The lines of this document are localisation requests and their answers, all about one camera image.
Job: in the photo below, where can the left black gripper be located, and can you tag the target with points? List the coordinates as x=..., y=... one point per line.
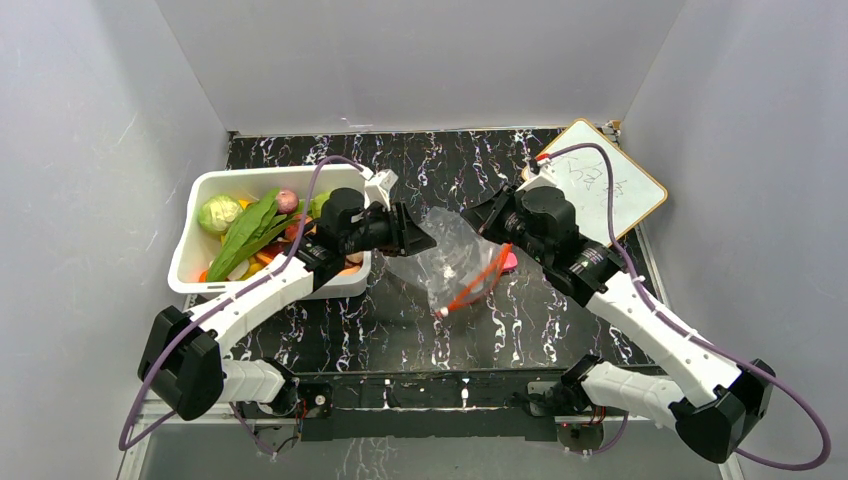
x=410, y=238

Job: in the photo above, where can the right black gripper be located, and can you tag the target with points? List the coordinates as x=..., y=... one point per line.
x=499, y=211

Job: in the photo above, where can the clear zip top bag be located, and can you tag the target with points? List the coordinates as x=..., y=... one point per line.
x=461, y=270

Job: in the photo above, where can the green leafy vegetable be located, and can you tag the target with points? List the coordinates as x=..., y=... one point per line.
x=256, y=227

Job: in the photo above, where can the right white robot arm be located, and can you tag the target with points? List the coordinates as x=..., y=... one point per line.
x=710, y=402

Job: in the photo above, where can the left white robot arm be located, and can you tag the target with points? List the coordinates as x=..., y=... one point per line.
x=183, y=362

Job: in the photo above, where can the small pink eraser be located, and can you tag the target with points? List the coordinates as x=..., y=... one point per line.
x=510, y=263

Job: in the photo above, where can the green cabbage head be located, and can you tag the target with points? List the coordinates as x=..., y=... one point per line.
x=317, y=203

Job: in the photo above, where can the pale green cabbage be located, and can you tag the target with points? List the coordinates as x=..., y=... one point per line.
x=216, y=215

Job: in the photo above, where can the white plastic bin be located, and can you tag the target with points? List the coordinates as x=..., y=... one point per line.
x=197, y=248

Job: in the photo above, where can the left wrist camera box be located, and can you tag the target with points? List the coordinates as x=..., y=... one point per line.
x=377, y=188

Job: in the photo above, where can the small whiteboard yellow frame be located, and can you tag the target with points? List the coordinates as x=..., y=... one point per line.
x=596, y=186

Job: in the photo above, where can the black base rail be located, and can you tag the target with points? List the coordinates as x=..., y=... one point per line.
x=441, y=404

